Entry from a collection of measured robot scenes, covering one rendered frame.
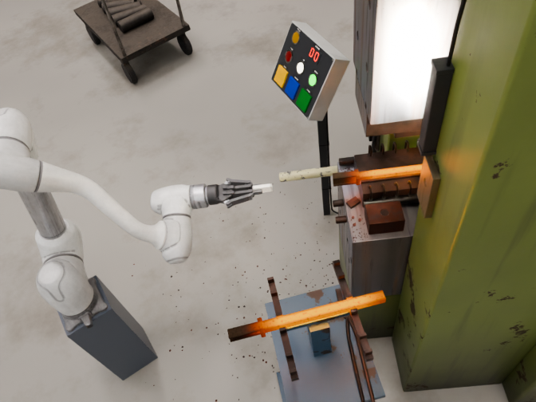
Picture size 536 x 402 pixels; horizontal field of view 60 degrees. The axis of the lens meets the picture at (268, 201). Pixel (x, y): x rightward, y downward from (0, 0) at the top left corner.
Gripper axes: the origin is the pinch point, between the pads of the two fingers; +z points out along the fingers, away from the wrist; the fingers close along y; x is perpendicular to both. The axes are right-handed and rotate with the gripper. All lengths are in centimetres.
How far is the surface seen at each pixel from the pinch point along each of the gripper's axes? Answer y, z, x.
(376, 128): 7.6, 38.3, 30.3
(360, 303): 50, 27, 4
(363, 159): -9.4, 38.1, -1.7
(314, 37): -59, 26, 20
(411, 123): 8, 49, 31
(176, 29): -233, -71, -69
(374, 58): 12, 35, 59
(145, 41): -222, -95, -69
